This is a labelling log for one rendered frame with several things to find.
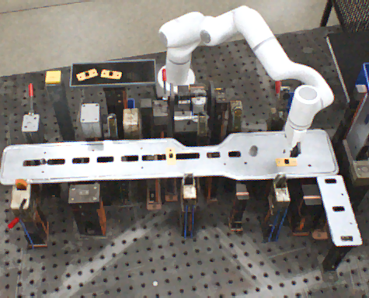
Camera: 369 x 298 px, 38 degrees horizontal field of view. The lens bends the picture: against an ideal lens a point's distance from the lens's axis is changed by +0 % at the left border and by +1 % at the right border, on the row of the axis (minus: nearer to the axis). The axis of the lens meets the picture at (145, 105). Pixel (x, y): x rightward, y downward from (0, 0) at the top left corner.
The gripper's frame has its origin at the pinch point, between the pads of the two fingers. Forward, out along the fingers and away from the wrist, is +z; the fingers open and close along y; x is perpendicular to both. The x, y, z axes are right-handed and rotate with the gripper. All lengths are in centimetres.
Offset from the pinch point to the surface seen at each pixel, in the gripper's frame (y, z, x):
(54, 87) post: -35, 0, -95
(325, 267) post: 34, 39, 13
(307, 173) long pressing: 5.3, 12.7, 7.3
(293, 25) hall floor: -184, 112, 57
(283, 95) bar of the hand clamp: -19.4, -7.2, -0.7
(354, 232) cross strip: 30.9, 12.7, 18.9
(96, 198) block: 14, 10, -76
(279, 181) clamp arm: 12.5, 5.4, -6.2
